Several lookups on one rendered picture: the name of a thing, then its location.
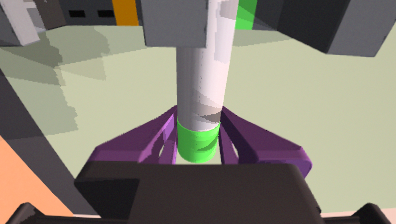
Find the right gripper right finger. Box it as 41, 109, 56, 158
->
218, 105, 313, 179

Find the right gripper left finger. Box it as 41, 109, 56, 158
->
86, 105, 178, 164

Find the white bar with green ends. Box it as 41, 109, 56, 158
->
176, 0, 239, 163

